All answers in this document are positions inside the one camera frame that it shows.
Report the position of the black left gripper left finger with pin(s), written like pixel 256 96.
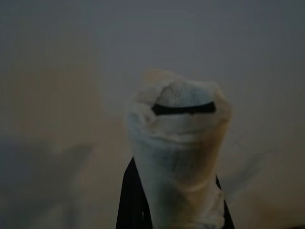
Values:
pixel 133 202

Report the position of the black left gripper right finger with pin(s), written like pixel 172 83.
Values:
pixel 226 214

